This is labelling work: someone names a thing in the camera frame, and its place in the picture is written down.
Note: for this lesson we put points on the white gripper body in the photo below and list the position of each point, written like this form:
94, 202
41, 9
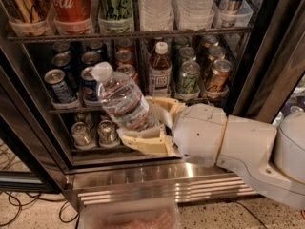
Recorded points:
199, 134

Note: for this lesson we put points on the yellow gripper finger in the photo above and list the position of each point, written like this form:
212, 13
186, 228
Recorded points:
166, 109
153, 141

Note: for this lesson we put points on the clear water bottle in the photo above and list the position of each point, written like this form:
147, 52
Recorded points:
155, 15
122, 100

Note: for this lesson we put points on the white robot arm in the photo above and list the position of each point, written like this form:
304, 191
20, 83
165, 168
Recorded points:
267, 158

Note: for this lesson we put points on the brown tea bottle white cap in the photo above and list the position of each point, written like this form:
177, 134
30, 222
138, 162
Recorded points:
160, 69

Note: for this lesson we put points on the shelf white can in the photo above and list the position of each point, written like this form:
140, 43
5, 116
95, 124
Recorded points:
82, 136
107, 135

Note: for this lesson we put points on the front gold can middle shelf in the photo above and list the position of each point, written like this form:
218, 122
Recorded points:
217, 77

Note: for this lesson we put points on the gold can shelf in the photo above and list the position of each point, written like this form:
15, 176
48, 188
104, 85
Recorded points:
28, 17
217, 77

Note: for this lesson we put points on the bottom shelf left white can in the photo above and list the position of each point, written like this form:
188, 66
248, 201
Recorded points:
82, 136

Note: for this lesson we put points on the stainless steel fridge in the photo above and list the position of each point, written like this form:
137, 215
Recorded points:
39, 131

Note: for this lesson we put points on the glass fridge door right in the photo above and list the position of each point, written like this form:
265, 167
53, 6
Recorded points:
273, 62

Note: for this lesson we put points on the green LaCroix can top shelf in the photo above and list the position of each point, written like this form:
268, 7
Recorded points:
116, 15

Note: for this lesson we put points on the blue silver can top shelf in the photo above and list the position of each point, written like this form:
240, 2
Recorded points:
229, 8

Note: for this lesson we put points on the red Coca-Cola can top shelf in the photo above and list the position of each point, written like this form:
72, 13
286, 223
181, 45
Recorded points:
72, 14

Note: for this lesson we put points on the gold can top shelf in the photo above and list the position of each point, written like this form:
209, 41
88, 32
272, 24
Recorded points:
28, 17

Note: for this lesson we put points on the front green LaCroix can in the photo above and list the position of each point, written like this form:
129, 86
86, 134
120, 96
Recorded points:
187, 82

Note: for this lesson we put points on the front red Coca-Cola can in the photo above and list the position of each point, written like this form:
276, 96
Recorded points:
130, 71

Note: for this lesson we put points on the pepsi can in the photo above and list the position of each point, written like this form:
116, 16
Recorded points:
59, 89
89, 85

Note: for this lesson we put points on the clear plastic bin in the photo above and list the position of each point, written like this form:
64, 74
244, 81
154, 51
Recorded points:
150, 213

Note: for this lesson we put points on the front left Pepsi can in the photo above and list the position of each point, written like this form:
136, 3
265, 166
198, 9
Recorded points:
59, 89

